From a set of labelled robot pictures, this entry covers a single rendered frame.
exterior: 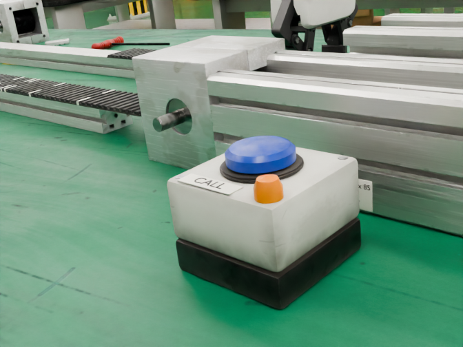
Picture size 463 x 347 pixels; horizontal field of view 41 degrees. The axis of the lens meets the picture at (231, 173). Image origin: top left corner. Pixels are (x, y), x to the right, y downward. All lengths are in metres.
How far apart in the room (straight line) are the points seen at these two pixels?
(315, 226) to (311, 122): 0.11
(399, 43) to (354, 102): 0.20
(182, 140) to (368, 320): 0.26
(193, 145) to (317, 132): 0.13
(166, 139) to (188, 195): 0.20
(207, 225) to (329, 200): 0.07
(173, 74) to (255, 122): 0.09
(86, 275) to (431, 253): 0.21
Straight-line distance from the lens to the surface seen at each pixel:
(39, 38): 1.47
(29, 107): 0.80
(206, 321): 0.33
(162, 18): 3.52
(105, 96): 0.69
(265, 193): 0.30
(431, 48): 0.58
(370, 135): 0.40
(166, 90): 0.52
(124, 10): 6.62
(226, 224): 0.32
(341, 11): 0.70
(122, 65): 0.93
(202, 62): 0.48
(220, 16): 2.42
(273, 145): 0.34
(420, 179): 0.40
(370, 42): 0.61
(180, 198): 0.34
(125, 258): 0.40
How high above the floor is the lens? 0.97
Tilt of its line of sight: 22 degrees down
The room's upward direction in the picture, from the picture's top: 7 degrees counter-clockwise
